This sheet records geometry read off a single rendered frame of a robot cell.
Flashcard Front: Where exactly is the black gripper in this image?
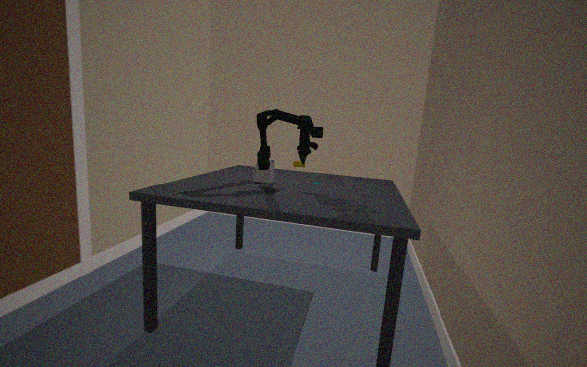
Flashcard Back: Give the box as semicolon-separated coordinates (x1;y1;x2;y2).
297;137;311;165

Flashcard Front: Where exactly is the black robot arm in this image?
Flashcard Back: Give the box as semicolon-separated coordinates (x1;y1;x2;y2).
257;109;323;170

